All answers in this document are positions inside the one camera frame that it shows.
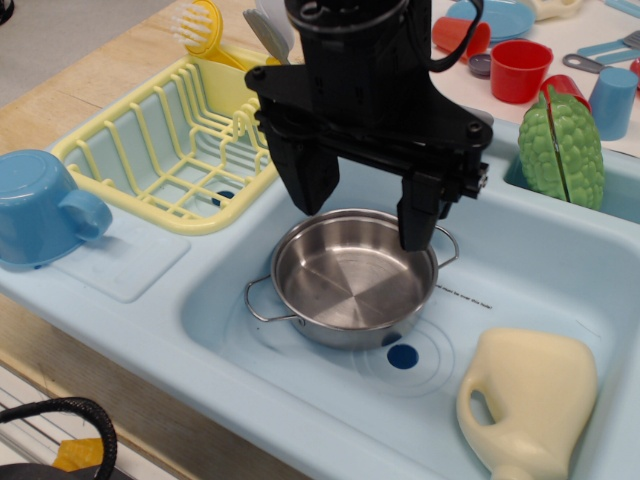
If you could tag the red cup lying down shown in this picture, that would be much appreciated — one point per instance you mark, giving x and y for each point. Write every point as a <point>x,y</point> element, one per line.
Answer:
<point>448,34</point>

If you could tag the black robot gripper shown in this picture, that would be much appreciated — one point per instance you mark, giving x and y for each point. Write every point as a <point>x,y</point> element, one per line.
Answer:
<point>364,93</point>

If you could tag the green toy bitter melon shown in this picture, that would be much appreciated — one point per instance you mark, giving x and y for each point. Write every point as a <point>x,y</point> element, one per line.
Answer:
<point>560,150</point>

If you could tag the grey toy faucet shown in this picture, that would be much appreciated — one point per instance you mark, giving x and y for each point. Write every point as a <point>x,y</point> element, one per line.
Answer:
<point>484,116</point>

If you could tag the blue plastic spatula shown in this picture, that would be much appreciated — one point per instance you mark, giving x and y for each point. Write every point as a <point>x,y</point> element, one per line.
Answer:
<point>626,48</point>

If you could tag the cream toy teapot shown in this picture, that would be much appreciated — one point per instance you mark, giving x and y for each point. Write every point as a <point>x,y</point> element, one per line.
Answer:
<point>550,9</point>

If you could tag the grey plastic spoon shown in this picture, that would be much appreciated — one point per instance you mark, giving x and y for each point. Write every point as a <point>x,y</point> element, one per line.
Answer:
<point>267,33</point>

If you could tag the red cup behind melon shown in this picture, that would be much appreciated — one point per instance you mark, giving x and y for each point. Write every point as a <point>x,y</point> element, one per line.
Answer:
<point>563,84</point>

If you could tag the yellow dish drying rack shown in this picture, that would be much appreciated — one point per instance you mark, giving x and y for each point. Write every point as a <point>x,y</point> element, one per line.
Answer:
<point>182,150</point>

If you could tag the blue plastic plate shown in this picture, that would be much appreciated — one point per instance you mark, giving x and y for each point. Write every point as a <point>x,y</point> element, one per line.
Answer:
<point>507,19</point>

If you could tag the light blue toy sink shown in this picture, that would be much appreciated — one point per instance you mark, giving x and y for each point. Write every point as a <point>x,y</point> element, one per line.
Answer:
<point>194,316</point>

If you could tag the small stainless steel pot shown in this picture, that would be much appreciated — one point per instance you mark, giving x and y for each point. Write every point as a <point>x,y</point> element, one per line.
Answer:
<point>347,283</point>

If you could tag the yellow tape piece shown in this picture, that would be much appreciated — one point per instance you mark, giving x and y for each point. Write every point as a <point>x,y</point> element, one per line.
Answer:
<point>78,454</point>

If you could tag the red upright cup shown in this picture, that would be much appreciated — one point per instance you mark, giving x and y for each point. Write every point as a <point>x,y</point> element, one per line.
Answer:
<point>518,69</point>

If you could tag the small grey lid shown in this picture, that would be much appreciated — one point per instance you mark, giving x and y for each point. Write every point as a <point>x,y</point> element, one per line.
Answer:
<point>480,65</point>

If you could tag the blue plastic mug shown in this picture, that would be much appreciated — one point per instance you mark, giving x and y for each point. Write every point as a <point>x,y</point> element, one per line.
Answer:
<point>44,214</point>

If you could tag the blue plastic cup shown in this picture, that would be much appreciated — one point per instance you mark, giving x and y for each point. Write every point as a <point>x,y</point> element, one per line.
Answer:
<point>612,101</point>

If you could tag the white plastic spoon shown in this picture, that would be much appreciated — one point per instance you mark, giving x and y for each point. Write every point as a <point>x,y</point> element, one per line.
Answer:
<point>275,11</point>

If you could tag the grey measuring spoon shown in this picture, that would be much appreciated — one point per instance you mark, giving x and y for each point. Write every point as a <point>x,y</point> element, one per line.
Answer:
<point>582,63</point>

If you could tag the yellow dish brush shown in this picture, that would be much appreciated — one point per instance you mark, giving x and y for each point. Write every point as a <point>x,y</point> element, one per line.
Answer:
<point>198,26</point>

